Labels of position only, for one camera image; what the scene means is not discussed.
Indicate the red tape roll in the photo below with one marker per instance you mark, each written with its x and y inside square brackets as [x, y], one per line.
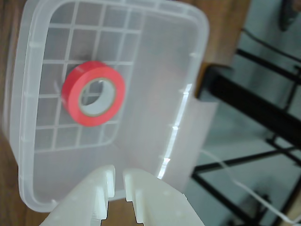
[73, 110]

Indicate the clear plastic storage box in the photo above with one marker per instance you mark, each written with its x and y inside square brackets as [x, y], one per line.
[155, 70]

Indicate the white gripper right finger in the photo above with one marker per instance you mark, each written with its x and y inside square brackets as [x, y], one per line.
[162, 202]

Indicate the black metal frame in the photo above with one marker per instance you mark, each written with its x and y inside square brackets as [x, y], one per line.
[254, 103]

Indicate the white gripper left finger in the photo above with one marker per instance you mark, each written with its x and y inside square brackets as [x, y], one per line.
[80, 200]

